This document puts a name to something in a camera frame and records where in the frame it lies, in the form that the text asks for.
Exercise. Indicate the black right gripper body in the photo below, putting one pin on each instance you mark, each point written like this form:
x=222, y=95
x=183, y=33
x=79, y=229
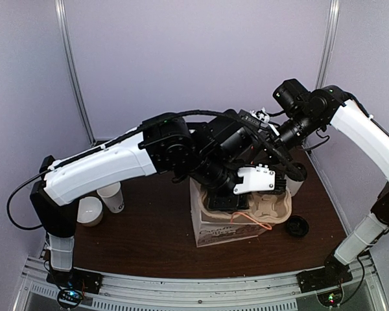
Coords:
x=282, y=153

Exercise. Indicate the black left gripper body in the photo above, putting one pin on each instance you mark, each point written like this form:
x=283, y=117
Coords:
x=218, y=203

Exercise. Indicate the single white paper cup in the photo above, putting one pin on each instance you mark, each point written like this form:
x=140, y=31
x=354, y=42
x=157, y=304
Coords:
x=294, y=183

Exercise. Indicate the white printed paper bag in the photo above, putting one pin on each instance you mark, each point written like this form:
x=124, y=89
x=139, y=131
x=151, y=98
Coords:
x=212, y=228

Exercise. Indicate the brown pulp cup carrier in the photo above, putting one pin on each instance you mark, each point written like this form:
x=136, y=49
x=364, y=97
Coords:
x=264, y=208

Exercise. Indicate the stack of black cup lids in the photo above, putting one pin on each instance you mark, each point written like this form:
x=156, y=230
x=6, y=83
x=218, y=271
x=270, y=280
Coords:
x=297, y=226

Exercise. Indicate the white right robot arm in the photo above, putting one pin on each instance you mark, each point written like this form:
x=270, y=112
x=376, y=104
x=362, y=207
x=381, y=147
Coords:
x=330, y=106

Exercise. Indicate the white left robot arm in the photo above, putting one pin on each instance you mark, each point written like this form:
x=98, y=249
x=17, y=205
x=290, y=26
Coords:
x=166, y=143

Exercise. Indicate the white ceramic bowl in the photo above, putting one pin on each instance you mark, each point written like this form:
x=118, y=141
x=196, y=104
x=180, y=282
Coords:
x=90, y=211

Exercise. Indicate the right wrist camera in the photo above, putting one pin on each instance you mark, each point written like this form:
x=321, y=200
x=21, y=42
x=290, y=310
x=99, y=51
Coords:
x=260, y=118

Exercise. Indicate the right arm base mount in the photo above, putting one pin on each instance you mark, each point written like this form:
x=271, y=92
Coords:
x=327, y=286

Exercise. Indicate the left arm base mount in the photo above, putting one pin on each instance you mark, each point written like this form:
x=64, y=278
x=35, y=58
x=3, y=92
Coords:
x=73, y=286

